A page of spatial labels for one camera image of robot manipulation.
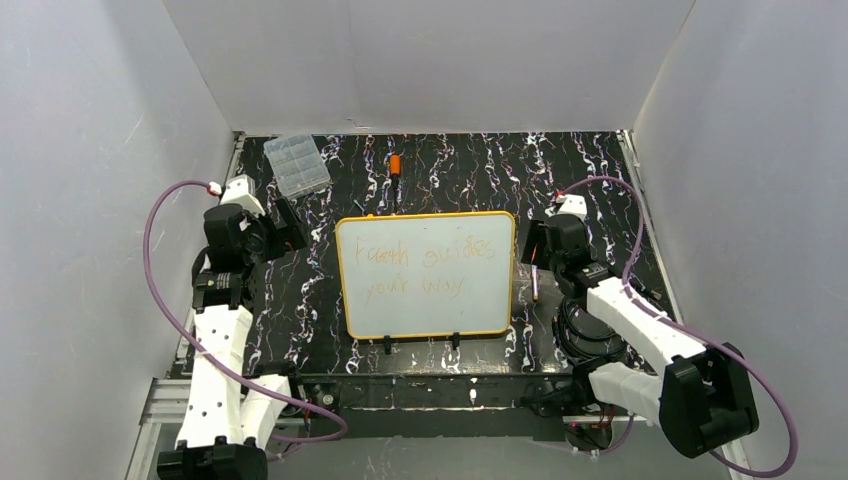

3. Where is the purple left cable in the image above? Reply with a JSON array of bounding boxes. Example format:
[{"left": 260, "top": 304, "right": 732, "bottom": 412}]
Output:
[{"left": 143, "top": 180, "right": 349, "bottom": 463}]

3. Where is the orange handled screwdriver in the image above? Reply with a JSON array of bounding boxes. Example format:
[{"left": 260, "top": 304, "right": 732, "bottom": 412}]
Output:
[{"left": 389, "top": 154, "right": 402, "bottom": 215}]

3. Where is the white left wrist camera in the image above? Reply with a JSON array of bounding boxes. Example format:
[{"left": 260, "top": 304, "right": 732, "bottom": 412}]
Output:
[{"left": 219, "top": 174, "right": 267, "bottom": 217}]

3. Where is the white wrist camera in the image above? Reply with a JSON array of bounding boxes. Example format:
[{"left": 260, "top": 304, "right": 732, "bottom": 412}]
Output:
[
  {"left": 545, "top": 193, "right": 588, "bottom": 222},
  {"left": 219, "top": 174, "right": 267, "bottom": 217}
]

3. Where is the small hex key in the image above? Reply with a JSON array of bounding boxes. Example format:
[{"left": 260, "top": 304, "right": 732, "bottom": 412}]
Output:
[{"left": 353, "top": 199, "right": 366, "bottom": 216}]

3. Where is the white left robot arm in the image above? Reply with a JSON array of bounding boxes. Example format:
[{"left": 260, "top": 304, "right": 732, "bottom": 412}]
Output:
[{"left": 156, "top": 197, "right": 307, "bottom": 479}]

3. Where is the clear plastic organizer box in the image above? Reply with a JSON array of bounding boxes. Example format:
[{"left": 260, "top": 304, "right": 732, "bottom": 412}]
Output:
[{"left": 263, "top": 134, "right": 331, "bottom": 200}]

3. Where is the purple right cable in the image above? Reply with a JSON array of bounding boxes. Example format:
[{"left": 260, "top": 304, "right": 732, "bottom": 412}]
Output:
[{"left": 556, "top": 175, "right": 800, "bottom": 480}]

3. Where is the white orange marker pen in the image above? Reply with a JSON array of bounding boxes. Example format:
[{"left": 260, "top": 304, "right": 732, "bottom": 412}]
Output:
[{"left": 531, "top": 264, "right": 540, "bottom": 302}]

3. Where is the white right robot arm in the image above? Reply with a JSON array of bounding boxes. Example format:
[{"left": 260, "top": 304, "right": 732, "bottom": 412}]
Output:
[{"left": 521, "top": 214, "right": 760, "bottom": 458}]

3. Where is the purple cable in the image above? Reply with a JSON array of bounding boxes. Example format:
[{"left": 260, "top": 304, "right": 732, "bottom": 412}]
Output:
[
  {"left": 556, "top": 175, "right": 800, "bottom": 480},
  {"left": 143, "top": 180, "right": 349, "bottom": 463}
]

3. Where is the aluminium frame rail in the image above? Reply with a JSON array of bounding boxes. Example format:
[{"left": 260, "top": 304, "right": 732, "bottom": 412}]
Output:
[{"left": 135, "top": 374, "right": 740, "bottom": 480}]

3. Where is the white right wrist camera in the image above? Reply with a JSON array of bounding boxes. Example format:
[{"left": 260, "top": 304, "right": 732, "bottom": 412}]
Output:
[{"left": 545, "top": 193, "right": 588, "bottom": 222}]

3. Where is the yellow framed whiteboard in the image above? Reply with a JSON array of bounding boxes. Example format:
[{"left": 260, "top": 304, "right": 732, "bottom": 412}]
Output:
[{"left": 335, "top": 211, "right": 516, "bottom": 340}]

